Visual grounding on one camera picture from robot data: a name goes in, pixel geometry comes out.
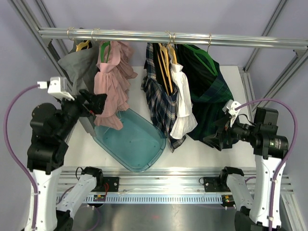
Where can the green hanger of pink skirt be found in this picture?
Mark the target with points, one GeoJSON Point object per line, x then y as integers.
{"type": "Point", "coordinates": [105, 57]}

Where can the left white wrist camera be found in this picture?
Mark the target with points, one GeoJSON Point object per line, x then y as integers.
{"type": "Point", "coordinates": [57, 87]}

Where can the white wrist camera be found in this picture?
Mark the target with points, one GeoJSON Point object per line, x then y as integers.
{"type": "Point", "coordinates": [57, 87]}
{"type": "Point", "coordinates": [231, 108]}

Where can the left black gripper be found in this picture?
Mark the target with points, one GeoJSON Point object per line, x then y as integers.
{"type": "Point", "coordinates": [97, 101]}

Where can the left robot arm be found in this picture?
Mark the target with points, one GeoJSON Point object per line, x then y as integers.
{"type": "Point", "coordinates": [45, 159]}

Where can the dark green plaid skirt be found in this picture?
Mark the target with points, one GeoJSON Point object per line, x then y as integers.
{"type": "Point", "coordinates": [208, 93]}

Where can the yellow hanger of plaid skirt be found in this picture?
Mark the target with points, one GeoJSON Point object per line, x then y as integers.
{"type": "Point", "coordinates": [164, 66]}

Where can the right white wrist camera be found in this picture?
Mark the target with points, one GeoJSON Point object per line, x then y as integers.
{"type": "Point", "coordinates": [231, 108]}

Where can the slotted cable duct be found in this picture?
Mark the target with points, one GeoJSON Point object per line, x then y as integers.
{"type": "Point", "coordinates": [153, 199]}

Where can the white pleated skirt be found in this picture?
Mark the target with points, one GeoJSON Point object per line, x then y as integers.
{"type": "Point", "coordinates": [185, 121]}

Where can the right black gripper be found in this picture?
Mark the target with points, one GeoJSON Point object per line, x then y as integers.
{"type": "Point", "coordinates": [217, 140]}

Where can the yellow hanger of grey skirt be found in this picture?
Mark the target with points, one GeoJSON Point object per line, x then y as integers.
{"type": "Point", "coordinates": [80, 46]}

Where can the yellow hanger of white skirt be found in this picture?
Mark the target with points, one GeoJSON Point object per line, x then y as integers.
{"type": "Point", "coordinates": [171, 48]}

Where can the aluminium hanging rail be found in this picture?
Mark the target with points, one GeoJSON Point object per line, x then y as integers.
{"type": "Point", "coordinates": [175, 37]}

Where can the grey skirt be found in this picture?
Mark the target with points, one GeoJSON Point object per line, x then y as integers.
{"type": "Point", "coordinates": [81, 67]}

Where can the navy plaid skirt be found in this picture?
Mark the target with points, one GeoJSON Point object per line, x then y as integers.
{"type": "Point", "coordinates": [162, 106]}

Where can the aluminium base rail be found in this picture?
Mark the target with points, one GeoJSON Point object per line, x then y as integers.
{"type": "Point", "coordinates": [170, 180]}

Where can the teal plastic bin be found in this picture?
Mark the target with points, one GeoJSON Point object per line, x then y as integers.
{"type": "Point", "coordinates": [137, 146]}

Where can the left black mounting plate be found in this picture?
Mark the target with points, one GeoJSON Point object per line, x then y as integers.
{"type": "Point", "coordinates": [111, 184]}

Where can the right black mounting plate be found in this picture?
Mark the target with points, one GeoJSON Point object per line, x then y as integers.
{"type": "Point", "coordinates": [213, 184]}

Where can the pink pleated skirt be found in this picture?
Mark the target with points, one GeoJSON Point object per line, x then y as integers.
{"type": "Point", "coordinates": [112, 79]}

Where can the black mounting plate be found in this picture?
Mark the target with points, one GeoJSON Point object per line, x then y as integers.
{"type": "Point", "coordinates": [111, 184]}
{"type": "Point", "coordinates": [213, 184]}

